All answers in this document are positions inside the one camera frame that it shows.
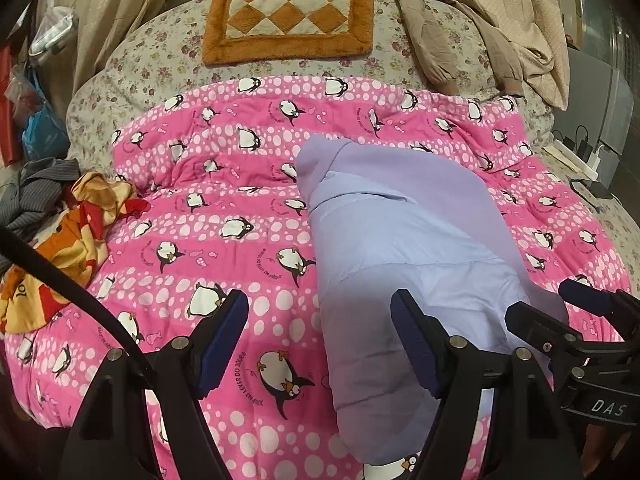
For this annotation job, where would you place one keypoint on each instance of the person's right hand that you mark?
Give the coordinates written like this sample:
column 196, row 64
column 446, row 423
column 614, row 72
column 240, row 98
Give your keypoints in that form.
column 602, row 450

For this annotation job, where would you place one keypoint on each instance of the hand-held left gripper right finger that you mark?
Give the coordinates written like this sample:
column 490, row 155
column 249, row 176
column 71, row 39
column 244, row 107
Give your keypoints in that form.
column 415, row 345

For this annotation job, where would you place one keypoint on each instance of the pink penguin print blanket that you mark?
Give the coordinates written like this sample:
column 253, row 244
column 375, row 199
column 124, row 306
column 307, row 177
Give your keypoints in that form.
column 225, row 170

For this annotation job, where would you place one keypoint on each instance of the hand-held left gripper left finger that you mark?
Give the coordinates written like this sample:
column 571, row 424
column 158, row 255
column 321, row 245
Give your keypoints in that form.
column 220, row 340

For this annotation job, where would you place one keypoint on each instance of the white power strip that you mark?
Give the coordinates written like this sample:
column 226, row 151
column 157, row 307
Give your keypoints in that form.
column 570, row 158

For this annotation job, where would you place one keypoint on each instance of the floral bedsheet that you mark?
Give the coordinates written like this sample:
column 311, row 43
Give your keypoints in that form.
column 150, row 70

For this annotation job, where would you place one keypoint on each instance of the grey striped garment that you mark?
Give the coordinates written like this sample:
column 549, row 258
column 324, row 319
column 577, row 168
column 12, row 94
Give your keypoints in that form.
column 45, row 185

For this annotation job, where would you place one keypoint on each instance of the grey cabinet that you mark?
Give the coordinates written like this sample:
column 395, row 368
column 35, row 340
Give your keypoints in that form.
column 595, row 95

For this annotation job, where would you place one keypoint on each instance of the red plastic bag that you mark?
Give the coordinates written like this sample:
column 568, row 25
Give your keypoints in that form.
column 7, row 125

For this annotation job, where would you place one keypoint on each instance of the orange checkered plush mat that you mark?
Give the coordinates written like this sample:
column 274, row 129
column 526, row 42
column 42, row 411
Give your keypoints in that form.
column 220, row 50

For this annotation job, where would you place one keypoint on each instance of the clear plastic bag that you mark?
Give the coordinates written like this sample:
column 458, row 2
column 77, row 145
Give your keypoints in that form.
column 55, row 30

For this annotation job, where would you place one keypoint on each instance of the blue plastic bag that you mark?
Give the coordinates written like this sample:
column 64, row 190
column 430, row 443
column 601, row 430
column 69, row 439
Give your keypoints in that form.
column 42, row 132

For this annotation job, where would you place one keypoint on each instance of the orange yellow printed cloth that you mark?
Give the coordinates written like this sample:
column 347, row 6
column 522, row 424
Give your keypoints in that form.
column 75, row 240

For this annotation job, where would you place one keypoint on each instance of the light beige textured cloth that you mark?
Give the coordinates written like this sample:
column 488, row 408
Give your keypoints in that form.
column 540, row 20

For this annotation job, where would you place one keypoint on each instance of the taupe beige garment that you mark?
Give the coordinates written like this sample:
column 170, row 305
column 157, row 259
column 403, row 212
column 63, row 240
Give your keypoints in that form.
column 425, row 35

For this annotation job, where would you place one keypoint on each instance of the beige curtain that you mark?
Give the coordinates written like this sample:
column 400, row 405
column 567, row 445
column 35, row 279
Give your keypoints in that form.
column 115, row 10

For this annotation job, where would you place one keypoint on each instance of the black charger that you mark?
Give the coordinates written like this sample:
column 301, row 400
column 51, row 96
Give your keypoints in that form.
column 582, row 149

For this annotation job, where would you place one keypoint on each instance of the lilac purple jacket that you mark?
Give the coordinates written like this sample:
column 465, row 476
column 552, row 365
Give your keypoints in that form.
column 400, row 240

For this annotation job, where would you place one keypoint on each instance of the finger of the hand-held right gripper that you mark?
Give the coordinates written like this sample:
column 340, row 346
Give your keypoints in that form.
column 585, row 294
column 530, row 322

